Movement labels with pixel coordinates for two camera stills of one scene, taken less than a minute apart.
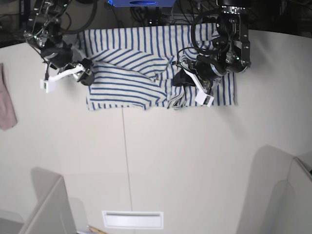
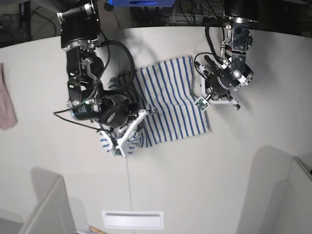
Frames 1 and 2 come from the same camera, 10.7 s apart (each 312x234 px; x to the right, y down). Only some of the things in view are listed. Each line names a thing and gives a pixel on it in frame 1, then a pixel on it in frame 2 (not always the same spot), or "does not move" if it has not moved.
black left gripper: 61,56 to 116,109
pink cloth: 8,116 does not move
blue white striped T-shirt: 133,67 to 165,90
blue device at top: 142,3 does not move
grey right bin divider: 279,197 does not move
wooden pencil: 96,230 does not move
